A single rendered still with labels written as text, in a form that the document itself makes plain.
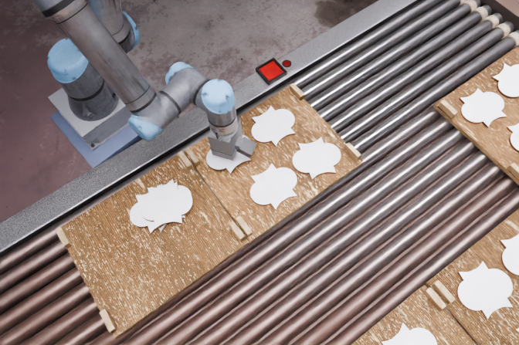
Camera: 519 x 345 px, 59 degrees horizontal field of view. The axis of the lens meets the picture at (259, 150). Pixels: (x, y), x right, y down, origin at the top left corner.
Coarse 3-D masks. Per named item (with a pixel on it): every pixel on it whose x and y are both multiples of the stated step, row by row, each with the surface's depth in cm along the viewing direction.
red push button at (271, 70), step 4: (268, 64) 153; (272, 64) 153; (260, 68) 152; (264, 68) 152; (268, 68) 152; (272, 68) 152; (276, 68) 152; (264, 72) 151; (268, 72) 151; (272, 72) 151; (276, 72) 151; (280, 72) 151; (268, 76) 150; (272, 76) 150
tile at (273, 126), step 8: (272, 112) 142; (280, 112) 142; (288, 112) 142; (256, 120) 140; (264, 120) 140; (272, 120) 140; (280, 120) 140; (288, 120) 140; (256, 128) 139; (264, 128) 139; (272, 128) 139; (280, 128) 139; (288, 128) 139; (256, 136) 138; (264, 136) 138; (272, 136) 138; (280, 136) 138
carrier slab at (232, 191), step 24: (288, 96) 146; (312, 120) 141; (264, 144) 138; (288, 144) 137; (336, 144) 137; (240, 168) 134; (264, 168) 134; (336, 168) 133; (216, 192) 131; (240, 192) 130; (312, 192) 130; (264, 216) 127; (288, 216) 128
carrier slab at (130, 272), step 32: (128, 192) 132; (192, 192) 131; (96, 224) 127; (128, 224) 127; (192, 224) 126; (224, 224) 126; (96, 256) 123; (128, 256) 123; (160, 256) 122; (192, 256) 122; (224, 256) 122; (96, 288) 119; (128, 288) 119; (160, 288) 118; (128, 320) 115
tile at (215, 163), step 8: (208, 144) 136; (208, 152) 135; (208, 160) 133; (216, 160) 133; (224, 160) 133; (240, 160) 133; (248, 160) 133; (216, 168) 132; (224, 168) 132; (232, 168) 132
